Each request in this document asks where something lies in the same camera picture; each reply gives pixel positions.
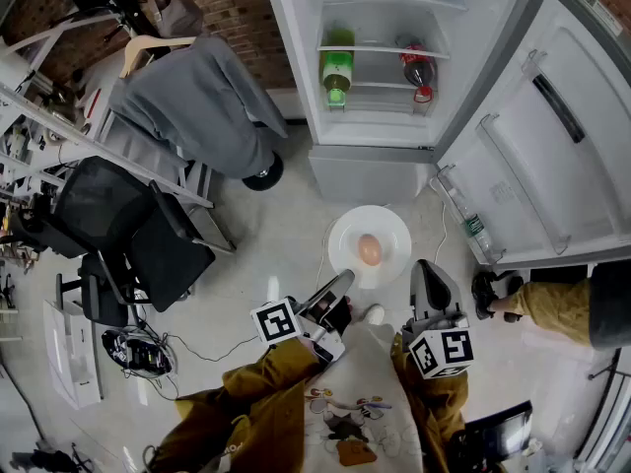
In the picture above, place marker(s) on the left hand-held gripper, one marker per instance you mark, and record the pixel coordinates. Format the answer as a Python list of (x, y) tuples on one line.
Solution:
[(276, 323)]

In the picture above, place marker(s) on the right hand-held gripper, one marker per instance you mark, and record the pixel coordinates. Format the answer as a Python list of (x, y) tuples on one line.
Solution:
[(441, 353)]

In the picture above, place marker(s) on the brown egg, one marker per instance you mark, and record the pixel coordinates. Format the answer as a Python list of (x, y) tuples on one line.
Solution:
[(370, 249)]

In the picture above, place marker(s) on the white plate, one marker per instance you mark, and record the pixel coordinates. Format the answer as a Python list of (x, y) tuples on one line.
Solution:
[(392, 234)]

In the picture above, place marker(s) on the white refrigerator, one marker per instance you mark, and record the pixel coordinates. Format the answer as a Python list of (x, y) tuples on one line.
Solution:
[(365, 173)]

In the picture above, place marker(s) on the person's right forearm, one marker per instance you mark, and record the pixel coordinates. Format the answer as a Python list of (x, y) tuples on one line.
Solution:
[(439, 402)]

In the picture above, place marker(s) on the person's left forearm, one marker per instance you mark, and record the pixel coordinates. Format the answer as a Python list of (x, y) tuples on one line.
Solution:
[(256, 397)]

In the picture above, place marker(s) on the person's white shoe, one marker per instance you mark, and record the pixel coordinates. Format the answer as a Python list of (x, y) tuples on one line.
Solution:
[(374, 314)]

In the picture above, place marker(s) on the clear water bottle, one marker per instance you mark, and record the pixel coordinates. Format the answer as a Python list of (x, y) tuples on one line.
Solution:
[(475, 227)]

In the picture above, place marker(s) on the person's white printed shirt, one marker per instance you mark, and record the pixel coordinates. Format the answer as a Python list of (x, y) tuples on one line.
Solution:
[(365, 377)]

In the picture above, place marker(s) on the black wheel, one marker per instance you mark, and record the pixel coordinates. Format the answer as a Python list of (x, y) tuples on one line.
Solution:
[(263, 175)]

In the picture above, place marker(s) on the black monitor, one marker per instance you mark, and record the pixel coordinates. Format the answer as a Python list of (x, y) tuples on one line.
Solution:
[(498, 436)]

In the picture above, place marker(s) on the black office chair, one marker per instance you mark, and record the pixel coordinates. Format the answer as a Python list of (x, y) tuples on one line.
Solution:
[(162, 259)]

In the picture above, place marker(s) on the dark soda bottle red label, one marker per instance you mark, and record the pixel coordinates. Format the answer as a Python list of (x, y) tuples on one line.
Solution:
[(416, 69)]

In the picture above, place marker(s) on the green capped drink bottle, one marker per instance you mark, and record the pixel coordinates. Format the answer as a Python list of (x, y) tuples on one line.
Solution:
[(337, 67)]

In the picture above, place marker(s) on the grey cloth cover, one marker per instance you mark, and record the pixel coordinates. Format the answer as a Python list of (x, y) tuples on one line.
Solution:
[(197, 96)]

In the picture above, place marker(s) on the white cardboard box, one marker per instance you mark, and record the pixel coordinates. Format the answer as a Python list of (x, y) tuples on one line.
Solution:
[(69, 353)]

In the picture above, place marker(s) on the wooden hanger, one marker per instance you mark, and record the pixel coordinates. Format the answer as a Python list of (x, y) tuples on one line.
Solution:
[(148, 42)]

